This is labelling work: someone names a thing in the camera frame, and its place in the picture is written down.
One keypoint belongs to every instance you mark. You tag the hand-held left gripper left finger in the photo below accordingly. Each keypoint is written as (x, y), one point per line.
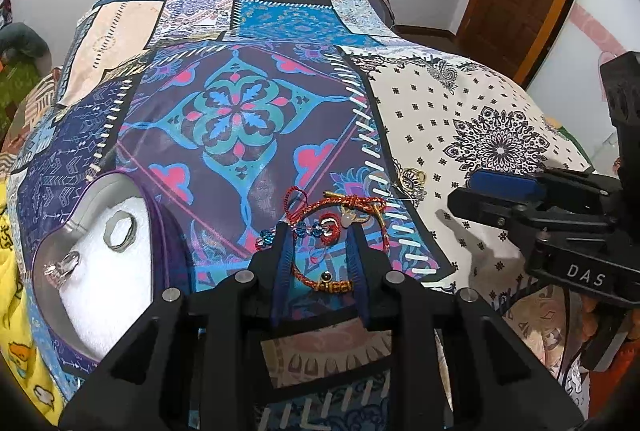
(281, 261)

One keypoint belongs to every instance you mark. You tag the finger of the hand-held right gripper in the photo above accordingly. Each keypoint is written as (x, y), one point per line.
(500, 183)
(480, 206)

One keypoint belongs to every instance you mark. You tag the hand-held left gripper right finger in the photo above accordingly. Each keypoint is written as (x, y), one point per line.
(361, 271)

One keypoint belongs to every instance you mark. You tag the heart-shaped jewelry box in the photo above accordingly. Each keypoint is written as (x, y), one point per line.
(120, 291)

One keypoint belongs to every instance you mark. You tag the orange cloth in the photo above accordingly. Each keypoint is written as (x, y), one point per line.
(625, 363)

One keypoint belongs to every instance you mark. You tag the patchwork printed bedsheet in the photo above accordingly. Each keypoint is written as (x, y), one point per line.
(225, 111)

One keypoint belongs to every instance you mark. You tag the white panel with pink print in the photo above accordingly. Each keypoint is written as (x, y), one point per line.
(595, 28)

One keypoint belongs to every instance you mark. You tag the grey pillow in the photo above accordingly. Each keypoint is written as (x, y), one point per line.
(381, 8)

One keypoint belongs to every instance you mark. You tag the yellow printed blanket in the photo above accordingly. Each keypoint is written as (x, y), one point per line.
(20, 361)

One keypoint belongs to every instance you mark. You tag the green patterned cloth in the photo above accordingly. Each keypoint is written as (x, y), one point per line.
(12, 91)

